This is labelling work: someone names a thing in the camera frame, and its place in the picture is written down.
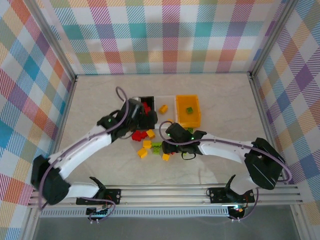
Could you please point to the green lego brick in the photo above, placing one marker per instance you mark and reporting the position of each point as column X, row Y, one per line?
column 189, row 110
column 157, row 144
column 190, row 129
column 157, row 150

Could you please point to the yellow lego brick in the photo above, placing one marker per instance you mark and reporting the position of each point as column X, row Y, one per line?
column 165, row 157
column 163, row 108
column 147, row 144
column 142, row 152
column 170, row 120
column 150, row 133

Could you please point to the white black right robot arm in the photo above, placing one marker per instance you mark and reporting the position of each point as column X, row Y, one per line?
column 220, row 149

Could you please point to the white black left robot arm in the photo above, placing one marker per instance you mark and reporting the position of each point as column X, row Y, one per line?
column 82, row 150

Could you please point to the orange plastic bin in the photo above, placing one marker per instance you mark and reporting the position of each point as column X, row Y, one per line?
column 182, row 117

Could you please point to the black plastic bin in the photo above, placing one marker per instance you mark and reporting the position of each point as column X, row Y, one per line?
column 150, row 100

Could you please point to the white plastic bin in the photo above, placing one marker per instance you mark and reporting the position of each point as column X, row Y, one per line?
column 170, row 102

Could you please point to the small controller board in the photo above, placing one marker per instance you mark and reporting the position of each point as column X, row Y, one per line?
column 238, row 209
column 100, row 213

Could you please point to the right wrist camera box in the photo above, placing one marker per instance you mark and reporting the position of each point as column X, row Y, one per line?
column 178, row 131

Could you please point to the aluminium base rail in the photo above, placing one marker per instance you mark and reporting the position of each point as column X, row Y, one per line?
column 162, row 195

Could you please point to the aluminium side rail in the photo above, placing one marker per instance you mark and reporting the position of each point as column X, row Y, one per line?
column 260, row 105
column 67, row 105

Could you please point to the aluminium corner post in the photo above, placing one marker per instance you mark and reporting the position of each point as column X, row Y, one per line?
column 272, row 37
column 53, row 42

